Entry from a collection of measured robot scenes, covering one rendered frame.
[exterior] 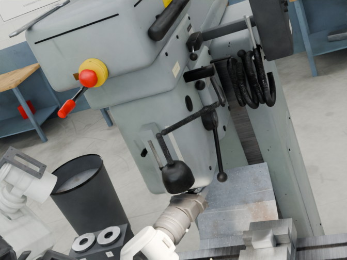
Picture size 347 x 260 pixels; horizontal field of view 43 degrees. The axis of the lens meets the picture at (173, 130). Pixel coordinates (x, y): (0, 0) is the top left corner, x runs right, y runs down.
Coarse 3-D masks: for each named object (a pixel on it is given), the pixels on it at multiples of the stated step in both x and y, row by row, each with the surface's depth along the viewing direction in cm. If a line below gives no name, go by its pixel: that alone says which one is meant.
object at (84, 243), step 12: (108, 228) 160; (120, 228) 160; (84, 240) 161; (96, 240) 159; (108, 240) 154; (120, 240) 153; (72, 252) 158; (84, 252) 155; (96, 252) 153; (108, 252) 152; (120, 252) 152
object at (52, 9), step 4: (68, 0) 108; (56, 4) 108; (60, 4) 105; (64, 4) 106; (52, 8) 103; (56, 8) 104; (44, 12) 101; (48, 12) 100; (40, 16) 98; (44, 16) 99; (32, 20) 96; (36, 20) 96; (28, 24) 93; (32, 24) 94; (20, 28) 91; (24, 28) 91; (12, 32) 90; (16, 32) 88; (20, 32) 90; (12, 36) 89
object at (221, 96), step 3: (210, 78) 115; (213, 78) 114; (213, 81) 112; (213, 84) 111; (216, 84) 110; (213, 87) 110; (216, 87) 108; (216, 90) 107; (219, 90) 106; (216, 93) 106; (219, 93) 104; (222, 93) 104; (219, 96) 103; (222, 96) 102; (219, 99) 102; (222, 99) 101; (225, 99) 101; (222, 102) 101; (225, 102) 101
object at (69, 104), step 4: (84, 88) 107; (80, 92) 105; (76, 96) 103; (80, 96) 105; (68, 100) 100; (72, 100) 102; (76, 100) 103; (64, 104) 99; (68, 104) 99; (72, 104) 100; (60, 108) 98; (64, 108) 97; (68, 108) 98; (72, 108) 100; (60, 112) 97; (64, 112) 97; (68, 112) 98; (60, 116) 97; (64, 116) 97
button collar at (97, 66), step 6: (90, 60) 92; (96, 60) 92; (84, 66) 92; (90, 66) 92; (96, 66) 92; (102, 66) 92; (78, 72) 94; (96, 72) 92; (102, 72) 92; (102, 78) 93; (96, 84) 94
